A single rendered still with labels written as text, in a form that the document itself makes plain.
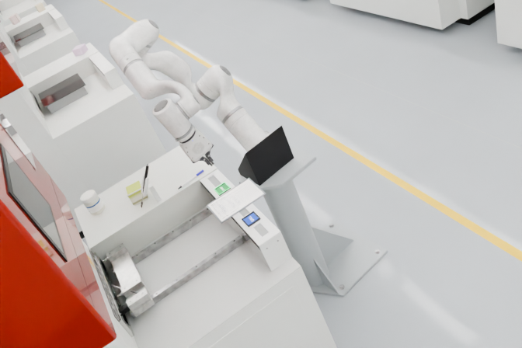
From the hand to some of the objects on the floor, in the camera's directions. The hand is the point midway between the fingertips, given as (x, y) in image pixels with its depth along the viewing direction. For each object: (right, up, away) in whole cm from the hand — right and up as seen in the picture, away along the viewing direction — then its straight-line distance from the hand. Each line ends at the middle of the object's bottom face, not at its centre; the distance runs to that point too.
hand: (209, 160), depth 200 cm
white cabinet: (+14, -98, +57) cm, 115 cm away
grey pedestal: (+59, -60, +84) cm, 119 cm away
